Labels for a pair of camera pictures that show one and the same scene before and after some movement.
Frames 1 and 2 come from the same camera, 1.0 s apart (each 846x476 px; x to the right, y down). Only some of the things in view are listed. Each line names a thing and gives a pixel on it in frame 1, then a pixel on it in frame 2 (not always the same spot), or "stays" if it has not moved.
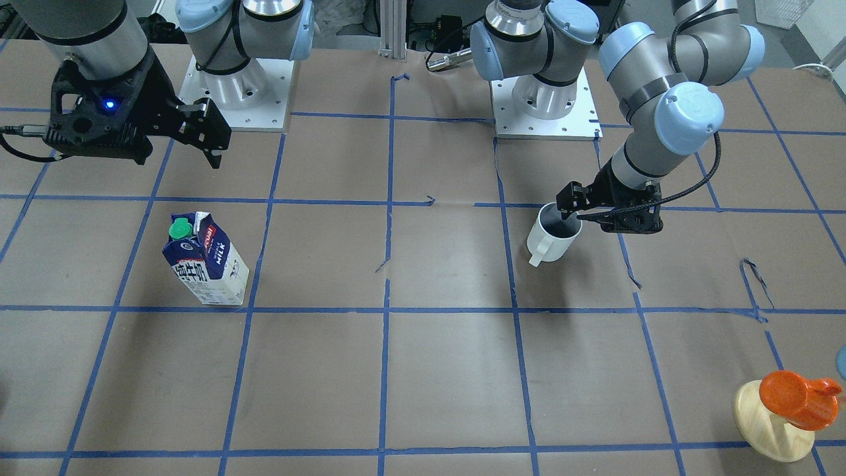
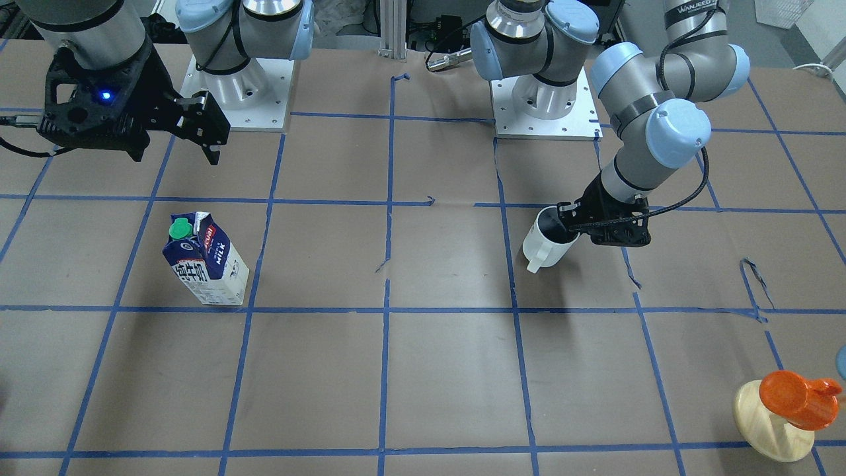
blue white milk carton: [202, 256] stays
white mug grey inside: [551, 237] stays
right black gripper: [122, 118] stays
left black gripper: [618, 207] -> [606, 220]
